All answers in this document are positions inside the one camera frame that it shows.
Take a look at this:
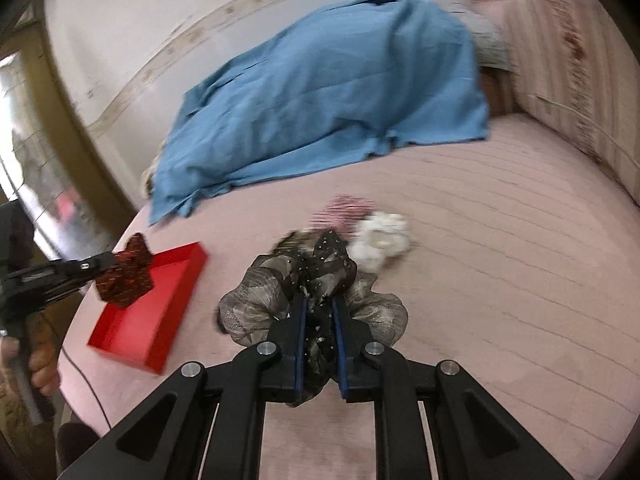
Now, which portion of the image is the white scrunchie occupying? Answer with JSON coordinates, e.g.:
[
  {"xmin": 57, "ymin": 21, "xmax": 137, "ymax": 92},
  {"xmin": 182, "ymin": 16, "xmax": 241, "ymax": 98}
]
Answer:
[{"xmin": 347, "ymin": 211, "xmax": 411, "ymax": 273}]

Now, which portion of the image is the red cardboard tray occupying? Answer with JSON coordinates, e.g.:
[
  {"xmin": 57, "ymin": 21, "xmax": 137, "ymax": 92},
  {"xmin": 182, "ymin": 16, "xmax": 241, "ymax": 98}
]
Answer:
[{"xmin": 88, "ymin": 242, "xmax": 208, "ymax": 375}]

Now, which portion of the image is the person's left hand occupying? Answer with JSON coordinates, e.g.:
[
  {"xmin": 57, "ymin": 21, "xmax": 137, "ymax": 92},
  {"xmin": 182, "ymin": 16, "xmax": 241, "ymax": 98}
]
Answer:
[{"xmin": 1, "ymin": 314, "xmax": 61, "ymax": 399}]

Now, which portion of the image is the grey pillow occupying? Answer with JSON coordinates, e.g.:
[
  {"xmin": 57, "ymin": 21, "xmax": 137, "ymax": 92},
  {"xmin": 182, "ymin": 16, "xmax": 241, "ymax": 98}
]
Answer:
[{"xmin": 446, "ymin": 0, "xmax": 511, "ymax": 72}]

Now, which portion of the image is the pink quilted mattress cover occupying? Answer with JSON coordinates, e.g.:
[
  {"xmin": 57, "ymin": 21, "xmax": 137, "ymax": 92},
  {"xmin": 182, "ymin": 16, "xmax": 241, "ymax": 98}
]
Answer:
[{"xmin": 58, "ymin": 112, "xmax": 640, "ymax": 480}]

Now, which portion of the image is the blue bed sheet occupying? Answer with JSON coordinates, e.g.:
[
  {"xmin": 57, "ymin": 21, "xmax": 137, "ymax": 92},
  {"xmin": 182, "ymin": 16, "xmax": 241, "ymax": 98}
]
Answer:
[{"xmin": 149, "ymin": 0, "xmax": 489, "ymax": 223}]

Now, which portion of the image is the red plaid scrunchie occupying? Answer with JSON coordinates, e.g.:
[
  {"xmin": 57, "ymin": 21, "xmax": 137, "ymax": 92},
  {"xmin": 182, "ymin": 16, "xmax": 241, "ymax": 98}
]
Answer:
[{"xmin": 309, "ymin": 195, "xmax": 374, "ymax": 237}]

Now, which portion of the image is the wooden glass door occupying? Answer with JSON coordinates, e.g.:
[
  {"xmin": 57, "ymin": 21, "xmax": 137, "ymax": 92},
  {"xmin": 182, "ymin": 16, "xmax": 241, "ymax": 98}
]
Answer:
[{"xmin": 1, "ymin": 4, "xmax": 134, "ymax": 259}]

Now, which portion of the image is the floral patterned blanket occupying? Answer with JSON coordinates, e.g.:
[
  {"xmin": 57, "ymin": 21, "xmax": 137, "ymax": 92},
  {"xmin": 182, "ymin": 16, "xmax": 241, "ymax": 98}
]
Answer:
[{"xmin": 140, "ymin": 139, "xmax": 166, "ymax": 200}]

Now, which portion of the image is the red polka dot scrunchie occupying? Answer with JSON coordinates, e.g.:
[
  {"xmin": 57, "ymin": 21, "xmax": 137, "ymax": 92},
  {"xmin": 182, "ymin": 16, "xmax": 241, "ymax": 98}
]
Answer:
[{"xmin": 96, "ymin": 233, "xmax": 154, "ymax": 308}]

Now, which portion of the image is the striped floral pillow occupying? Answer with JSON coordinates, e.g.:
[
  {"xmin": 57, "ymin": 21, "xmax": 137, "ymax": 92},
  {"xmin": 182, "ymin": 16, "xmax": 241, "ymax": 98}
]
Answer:
[{"xmin": 502, "ymin": 0, "xmax": 639, "ymax": 198}]

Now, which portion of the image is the black cable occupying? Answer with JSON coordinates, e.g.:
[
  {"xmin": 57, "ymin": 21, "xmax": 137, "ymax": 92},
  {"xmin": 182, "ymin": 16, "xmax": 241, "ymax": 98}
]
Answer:
[{"xmin": 37, "ymin": 311, "xmax": 114, "ymax": 432}]

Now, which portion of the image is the grey black organza scrunchie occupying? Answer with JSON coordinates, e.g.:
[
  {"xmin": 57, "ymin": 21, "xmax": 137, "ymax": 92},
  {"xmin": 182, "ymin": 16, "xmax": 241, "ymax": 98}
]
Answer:
[{"xmin": 216, "ymin": 230, "xmax": 409, "ymax": 408}]

